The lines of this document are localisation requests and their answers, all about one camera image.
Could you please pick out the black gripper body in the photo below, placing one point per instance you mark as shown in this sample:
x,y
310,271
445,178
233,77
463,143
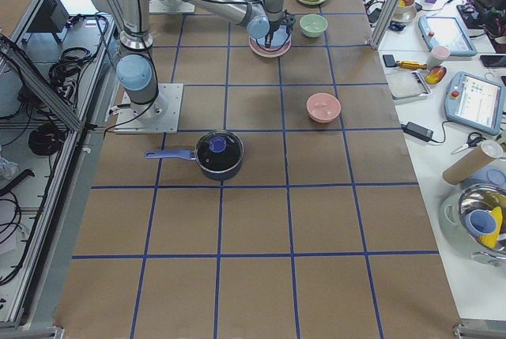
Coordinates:
x,y
273,28

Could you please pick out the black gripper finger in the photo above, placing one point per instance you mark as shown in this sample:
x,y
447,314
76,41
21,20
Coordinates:
x,y
289,24
268,38

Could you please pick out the blue plate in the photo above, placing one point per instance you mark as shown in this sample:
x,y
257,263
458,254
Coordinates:
x,y
280,38

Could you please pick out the pink plate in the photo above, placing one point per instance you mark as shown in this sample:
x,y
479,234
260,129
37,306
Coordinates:
x,y
269,53

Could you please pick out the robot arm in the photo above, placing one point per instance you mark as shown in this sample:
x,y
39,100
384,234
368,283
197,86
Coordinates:
x,y
136,70

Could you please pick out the green bowl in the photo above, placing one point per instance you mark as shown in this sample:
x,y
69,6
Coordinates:
x,y
313,25

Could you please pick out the pink bowl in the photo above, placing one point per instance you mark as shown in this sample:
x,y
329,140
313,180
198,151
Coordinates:
x,y
323,107

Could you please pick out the white bowl with fruit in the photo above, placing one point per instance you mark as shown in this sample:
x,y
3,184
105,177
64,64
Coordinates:
x,y
405,11

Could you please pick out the glass saucepan lid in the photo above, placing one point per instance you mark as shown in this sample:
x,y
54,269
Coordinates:
x,y
219,151

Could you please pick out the dark blue saucepan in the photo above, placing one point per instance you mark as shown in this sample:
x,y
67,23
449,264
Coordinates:
x,y
190,155

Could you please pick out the teach pendant far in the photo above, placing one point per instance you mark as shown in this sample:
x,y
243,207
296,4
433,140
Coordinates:
x,y
447,32

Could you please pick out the teach pendant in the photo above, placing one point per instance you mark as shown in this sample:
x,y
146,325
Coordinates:
x,y
447,32
475,102

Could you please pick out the white cup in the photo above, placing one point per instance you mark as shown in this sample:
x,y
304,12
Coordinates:
x,y
437,56

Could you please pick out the red yellow mango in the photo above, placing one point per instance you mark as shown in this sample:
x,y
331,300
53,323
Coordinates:
x,y
435,75

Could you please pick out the black power adapter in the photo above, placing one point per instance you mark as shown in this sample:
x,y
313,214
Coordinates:
x,y
417,131

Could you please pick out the teach pendant near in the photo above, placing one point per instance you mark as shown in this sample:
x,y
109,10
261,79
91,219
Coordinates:
x,y
475,102

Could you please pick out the black smartphone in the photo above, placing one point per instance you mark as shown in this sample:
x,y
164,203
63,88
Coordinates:
x,y
493,61

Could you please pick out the scissors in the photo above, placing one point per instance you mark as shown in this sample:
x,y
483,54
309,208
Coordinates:
x,y
473,140

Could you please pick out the cardboard tube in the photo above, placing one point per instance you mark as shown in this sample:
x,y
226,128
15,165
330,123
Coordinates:
x,y
476,159

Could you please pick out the steel mixing bowl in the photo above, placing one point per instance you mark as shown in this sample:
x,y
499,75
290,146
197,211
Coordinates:
x,y
473,222

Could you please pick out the aluminium frame post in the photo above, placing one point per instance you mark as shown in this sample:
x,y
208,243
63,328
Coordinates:
x,y
389,3

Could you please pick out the yellow screwdriver handle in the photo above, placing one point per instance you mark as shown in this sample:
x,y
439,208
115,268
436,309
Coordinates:
x,y
411,65

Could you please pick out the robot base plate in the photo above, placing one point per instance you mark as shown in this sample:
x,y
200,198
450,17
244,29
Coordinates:
x,y
162,116

